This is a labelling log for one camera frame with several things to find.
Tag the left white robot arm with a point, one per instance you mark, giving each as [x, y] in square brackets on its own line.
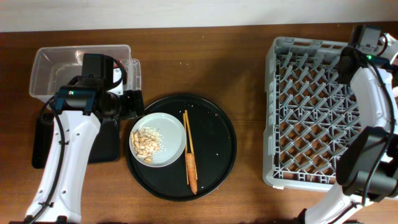
[79, 108]

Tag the grey plate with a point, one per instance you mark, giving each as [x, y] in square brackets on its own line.
[173, 140]

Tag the white bowl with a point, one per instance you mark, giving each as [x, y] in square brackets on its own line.
[395, 93]

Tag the round black serving tray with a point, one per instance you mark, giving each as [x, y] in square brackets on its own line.
[214, 143]

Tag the peanut shell food scraps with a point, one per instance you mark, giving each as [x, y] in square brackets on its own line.
[146, 143]

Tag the grey dishwasher rack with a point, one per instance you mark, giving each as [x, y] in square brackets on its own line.
[311, 118]

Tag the right wooden chopstick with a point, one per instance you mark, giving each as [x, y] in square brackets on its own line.
[190, 139]

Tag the black rectangular tray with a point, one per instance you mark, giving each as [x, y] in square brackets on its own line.
[106, 147]

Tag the clear plastic waste bin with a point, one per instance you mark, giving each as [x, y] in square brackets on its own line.
[54, 67]

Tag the orange carrot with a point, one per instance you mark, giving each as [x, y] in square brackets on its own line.
[192, 172]

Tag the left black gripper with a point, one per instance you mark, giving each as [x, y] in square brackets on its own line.
[134, 103]

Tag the wooden chopstick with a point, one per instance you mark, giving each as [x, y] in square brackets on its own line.
[190, 139]
[185, 147]

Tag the red snack wrapper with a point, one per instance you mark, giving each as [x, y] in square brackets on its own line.
[118, 64]

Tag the left wooden chopstick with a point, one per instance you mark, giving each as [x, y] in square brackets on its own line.
[185, 147]

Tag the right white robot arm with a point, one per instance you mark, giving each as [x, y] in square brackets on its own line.
[366, 173]

